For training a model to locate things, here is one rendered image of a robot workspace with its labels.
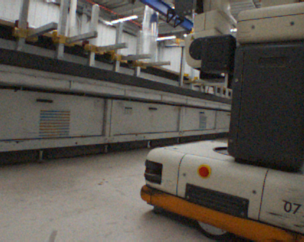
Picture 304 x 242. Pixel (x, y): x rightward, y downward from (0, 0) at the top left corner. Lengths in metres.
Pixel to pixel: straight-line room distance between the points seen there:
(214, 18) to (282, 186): 0.73
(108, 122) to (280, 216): 1.64
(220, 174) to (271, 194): 0.17
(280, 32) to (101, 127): 1.65
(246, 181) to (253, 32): 0.48
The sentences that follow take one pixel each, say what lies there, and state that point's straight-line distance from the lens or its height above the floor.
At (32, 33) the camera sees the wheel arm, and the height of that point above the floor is 0.80.
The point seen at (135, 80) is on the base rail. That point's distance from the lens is 1.98.
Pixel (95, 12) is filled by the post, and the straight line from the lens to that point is 1.79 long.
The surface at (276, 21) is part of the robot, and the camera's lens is 0.85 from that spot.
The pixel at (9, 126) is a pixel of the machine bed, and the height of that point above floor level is 0.26.
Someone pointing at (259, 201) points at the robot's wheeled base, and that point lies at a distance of 0.80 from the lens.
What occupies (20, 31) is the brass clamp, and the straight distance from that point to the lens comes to 1.46.
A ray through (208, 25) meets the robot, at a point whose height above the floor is 0.83.
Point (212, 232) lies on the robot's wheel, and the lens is 0.90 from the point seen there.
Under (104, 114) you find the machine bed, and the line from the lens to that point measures 2.11.
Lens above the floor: 0.44
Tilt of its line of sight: 3 degrees down
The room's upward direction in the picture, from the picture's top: 5 degrees clockwise
